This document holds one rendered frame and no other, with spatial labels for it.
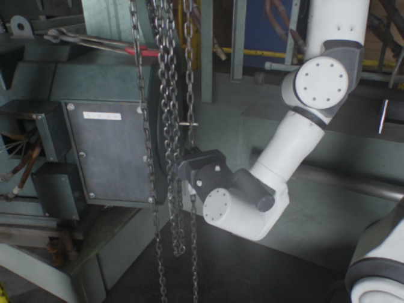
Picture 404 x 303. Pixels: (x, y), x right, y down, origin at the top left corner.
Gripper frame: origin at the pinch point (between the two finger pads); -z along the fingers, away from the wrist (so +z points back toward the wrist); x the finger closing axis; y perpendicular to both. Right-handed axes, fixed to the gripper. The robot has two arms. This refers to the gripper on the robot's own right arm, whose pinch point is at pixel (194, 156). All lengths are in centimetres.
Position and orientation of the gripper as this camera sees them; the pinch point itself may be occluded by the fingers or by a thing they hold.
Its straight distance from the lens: 74.0
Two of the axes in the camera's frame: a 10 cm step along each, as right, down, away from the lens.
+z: 3.7, 4.6, -8.1
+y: -0.1, -8.7, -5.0
